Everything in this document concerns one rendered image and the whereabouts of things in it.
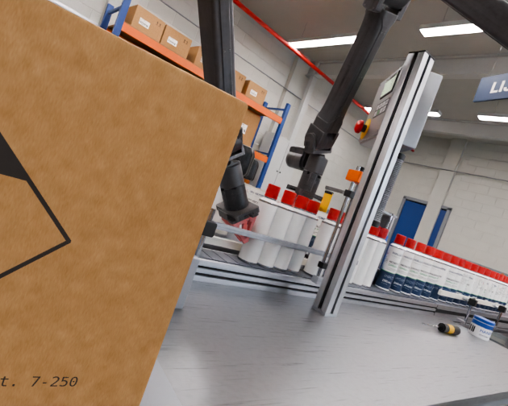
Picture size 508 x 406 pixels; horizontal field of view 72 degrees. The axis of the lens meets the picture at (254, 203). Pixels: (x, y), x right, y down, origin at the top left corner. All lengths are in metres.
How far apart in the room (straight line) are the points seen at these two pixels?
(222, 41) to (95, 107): 0.46
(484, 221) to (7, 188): 8.61
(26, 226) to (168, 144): 0.10
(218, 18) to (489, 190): 8.38
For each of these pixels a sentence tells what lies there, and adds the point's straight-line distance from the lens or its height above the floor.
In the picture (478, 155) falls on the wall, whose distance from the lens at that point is 9.11.
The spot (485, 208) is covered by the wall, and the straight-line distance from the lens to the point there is 8.75.
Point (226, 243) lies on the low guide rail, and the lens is 0.89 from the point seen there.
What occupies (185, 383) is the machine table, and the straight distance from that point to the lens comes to 0.45.
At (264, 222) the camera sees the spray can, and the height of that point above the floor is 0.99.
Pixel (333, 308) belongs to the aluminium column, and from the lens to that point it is 0.92.
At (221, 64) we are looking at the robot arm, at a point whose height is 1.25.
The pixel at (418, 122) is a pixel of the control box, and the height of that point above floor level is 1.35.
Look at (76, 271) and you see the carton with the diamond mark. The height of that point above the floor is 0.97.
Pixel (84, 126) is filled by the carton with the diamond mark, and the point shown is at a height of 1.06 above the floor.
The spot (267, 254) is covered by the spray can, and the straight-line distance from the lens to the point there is 0.90.
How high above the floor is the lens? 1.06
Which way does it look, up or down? 2 degrees down
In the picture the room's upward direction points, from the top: 20 degrees clockwise
